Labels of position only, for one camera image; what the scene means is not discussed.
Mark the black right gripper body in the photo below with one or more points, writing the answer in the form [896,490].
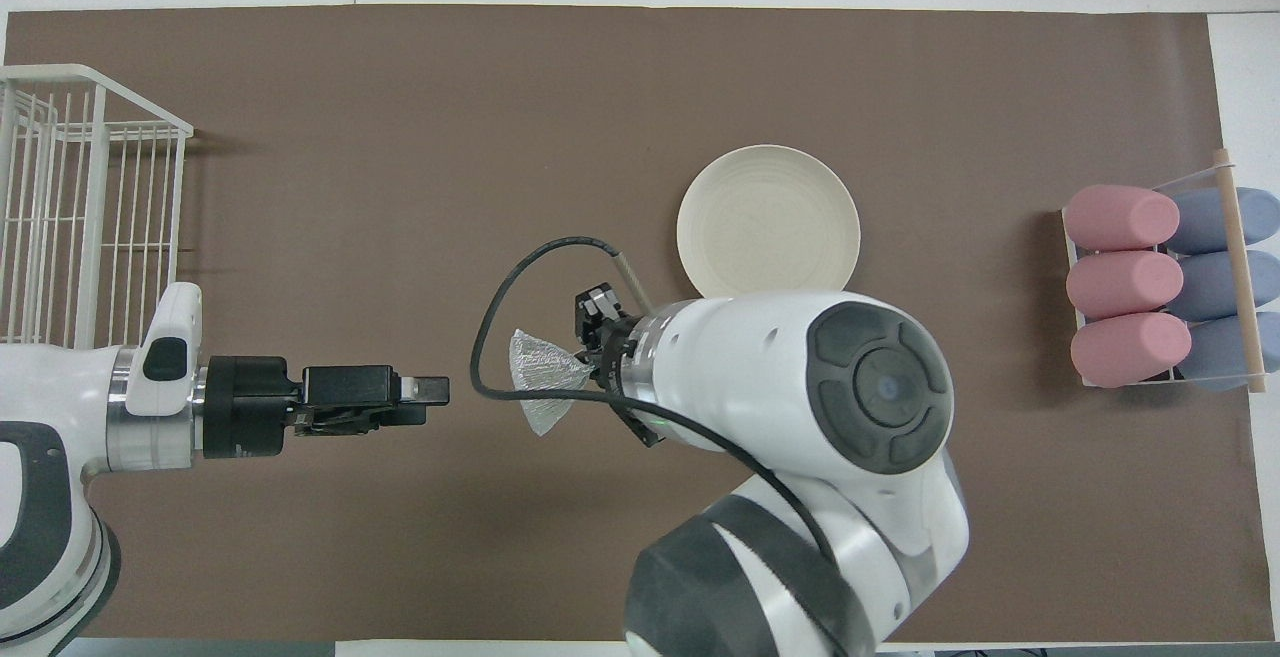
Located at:
[615,337]

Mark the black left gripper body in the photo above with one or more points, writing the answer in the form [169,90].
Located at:
[245,407]

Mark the clear plastic bag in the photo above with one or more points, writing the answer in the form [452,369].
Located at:
[545,377]

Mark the cream round plate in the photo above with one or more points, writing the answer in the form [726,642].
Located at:
[768,217]

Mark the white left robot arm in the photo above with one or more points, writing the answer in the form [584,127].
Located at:
[50,387]

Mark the brown table mat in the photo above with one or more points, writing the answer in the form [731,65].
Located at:
[400,137]

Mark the pink plastic cup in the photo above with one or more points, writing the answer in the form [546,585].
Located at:
[1125,349]
[1118,217]
[1120,284]

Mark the blue plastic cup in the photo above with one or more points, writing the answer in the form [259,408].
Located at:
[1210,285]
[1215,352]
[1205,220]

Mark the cup rack with wooden bar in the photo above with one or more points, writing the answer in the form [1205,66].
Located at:
[1238,257]

